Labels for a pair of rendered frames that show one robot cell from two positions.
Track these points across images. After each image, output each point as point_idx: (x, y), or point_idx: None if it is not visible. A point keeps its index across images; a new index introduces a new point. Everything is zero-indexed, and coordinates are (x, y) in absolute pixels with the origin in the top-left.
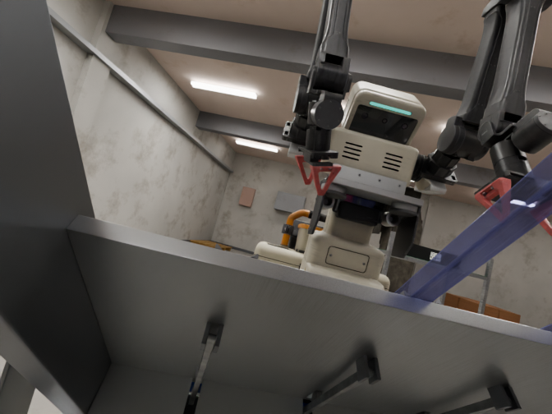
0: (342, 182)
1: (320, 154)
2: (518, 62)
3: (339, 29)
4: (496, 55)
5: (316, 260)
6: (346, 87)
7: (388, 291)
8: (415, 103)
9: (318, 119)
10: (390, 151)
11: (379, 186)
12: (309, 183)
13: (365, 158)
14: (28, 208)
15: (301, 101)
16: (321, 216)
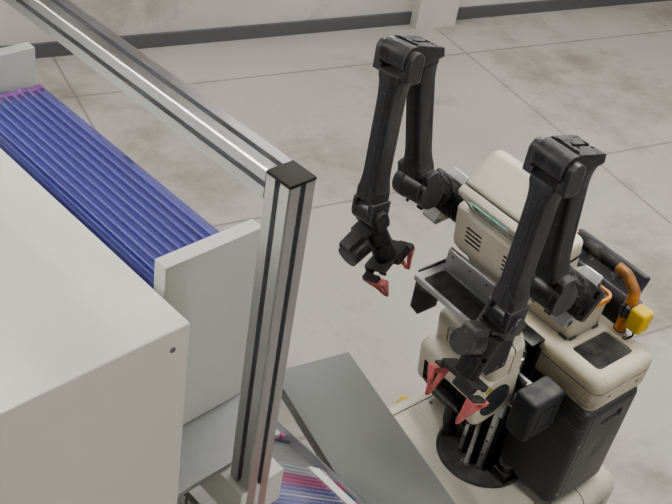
0: (422, 284)
1: (370, 269)
2: (511, 256)
3: (368, 176)
4: (557, 213)
5: (440, 334)
6: (376, 226)
7: (596, 397)
8: (515, 218)
9: (342, 257)
10: (507, 255)
11: (486, 291)
12: (408, 268)
13: (484, 252)
14: None
15: (396, 191)
16: (588, 248)
